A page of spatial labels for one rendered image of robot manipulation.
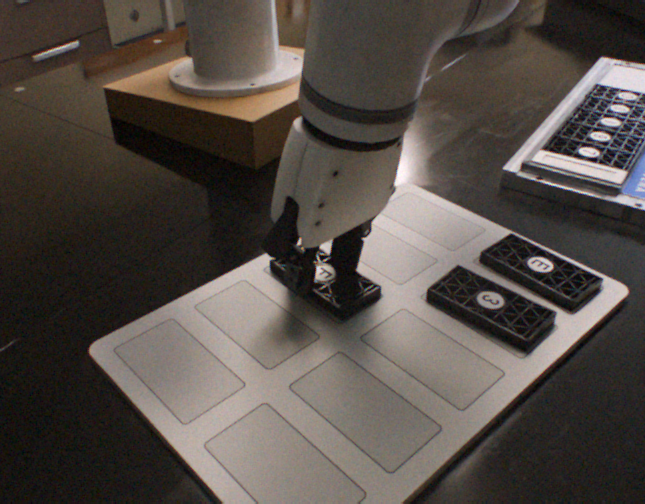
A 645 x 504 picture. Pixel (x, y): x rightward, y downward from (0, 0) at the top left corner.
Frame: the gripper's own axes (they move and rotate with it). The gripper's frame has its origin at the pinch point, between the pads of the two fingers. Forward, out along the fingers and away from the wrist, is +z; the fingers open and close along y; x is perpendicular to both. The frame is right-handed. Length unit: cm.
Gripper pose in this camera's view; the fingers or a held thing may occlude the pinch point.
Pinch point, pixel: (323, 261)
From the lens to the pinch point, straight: 57.3
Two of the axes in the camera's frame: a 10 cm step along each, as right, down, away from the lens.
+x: 6.6, 6.0, -4.5
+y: -7.3, 4.1, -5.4
